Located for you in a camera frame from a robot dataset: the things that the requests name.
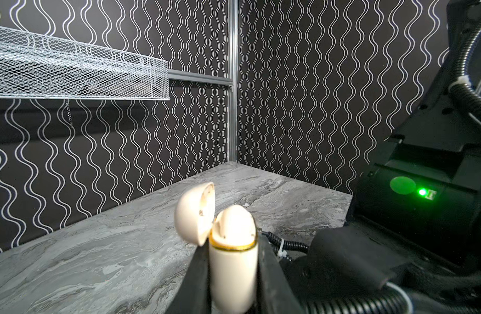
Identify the white wire mesh basket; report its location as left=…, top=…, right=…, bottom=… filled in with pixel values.
left=0, top=26, right=170, bottom=101

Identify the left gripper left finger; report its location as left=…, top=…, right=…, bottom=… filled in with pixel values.
left=165, top=241, right=212, bottom=313

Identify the cream earbud charging case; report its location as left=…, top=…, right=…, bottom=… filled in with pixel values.
left=174, top=183, right=259, bottom=313

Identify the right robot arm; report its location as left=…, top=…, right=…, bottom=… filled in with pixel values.
left=253, top=1, right=481, bottom=313

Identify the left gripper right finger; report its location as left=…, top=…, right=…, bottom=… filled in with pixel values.
left=256, top=233, right=304, bottom=313

